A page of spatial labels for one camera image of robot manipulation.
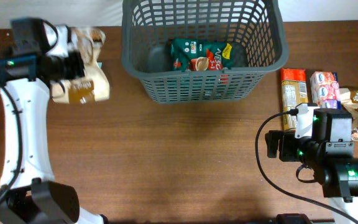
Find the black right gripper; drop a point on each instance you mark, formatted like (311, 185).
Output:
(279, 145)

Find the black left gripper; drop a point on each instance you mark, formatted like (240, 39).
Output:
(74, 65)

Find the beige cookie bag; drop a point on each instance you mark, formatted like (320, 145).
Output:
(94, 85)

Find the orange pasta packet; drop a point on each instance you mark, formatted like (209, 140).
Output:
(294, 91)

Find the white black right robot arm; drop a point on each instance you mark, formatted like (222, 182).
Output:
(327, 149)

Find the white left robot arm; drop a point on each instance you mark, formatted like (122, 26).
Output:
(28, 190)

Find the pink white tissue pack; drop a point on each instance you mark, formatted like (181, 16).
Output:
(325, 90)

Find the grey plastic lattice basket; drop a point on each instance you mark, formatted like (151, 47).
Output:
(254, 29)

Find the green Nescafe coffee bag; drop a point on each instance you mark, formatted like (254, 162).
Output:
(201, 55)

